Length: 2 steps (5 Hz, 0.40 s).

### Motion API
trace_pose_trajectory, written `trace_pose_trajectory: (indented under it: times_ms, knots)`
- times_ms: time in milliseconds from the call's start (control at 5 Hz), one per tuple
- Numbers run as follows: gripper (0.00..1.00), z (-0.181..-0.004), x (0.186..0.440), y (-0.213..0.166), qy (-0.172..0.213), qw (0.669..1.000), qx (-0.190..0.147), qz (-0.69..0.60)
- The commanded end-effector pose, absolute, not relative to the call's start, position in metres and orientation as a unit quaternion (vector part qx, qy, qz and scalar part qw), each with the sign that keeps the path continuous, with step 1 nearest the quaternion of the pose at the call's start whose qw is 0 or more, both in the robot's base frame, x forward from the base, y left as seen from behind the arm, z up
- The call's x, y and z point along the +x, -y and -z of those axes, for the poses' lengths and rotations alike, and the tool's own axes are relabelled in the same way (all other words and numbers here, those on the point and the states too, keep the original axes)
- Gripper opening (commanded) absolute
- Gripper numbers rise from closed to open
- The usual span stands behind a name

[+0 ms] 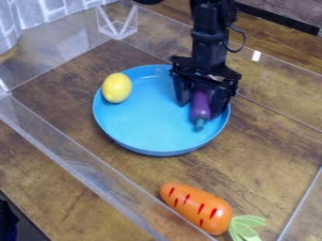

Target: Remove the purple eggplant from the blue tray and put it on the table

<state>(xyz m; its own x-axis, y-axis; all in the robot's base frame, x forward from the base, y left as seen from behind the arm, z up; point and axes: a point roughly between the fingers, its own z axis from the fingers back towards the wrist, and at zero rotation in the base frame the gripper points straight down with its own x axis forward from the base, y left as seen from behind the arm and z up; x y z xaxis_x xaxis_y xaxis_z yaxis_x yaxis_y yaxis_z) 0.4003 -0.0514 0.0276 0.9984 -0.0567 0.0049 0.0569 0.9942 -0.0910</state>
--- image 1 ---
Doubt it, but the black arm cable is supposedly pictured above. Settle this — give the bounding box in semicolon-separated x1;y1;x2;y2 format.
221;24;247;54

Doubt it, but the clear acrylic corner bracket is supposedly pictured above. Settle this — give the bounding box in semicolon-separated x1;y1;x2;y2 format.
96;7;138;40

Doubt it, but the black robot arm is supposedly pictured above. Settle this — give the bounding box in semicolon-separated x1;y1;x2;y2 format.
169;0;244;122

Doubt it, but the yellow toy lemon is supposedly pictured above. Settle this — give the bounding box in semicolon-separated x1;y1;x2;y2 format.
101;72;132;104

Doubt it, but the orange toy carrot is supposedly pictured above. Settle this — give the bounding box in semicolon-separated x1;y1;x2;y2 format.
160;183;265;241

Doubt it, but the purple toy eggplant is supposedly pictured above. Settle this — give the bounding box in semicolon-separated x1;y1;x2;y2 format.
191;88;211;130

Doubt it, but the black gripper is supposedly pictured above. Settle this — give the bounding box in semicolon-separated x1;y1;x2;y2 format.
169;30;241;119

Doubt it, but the clear acrylic enclosure wall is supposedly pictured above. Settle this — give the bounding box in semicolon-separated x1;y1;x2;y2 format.
0;0;322;241

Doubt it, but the blue round tray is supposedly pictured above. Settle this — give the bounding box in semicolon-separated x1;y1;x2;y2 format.
92;64;229;156

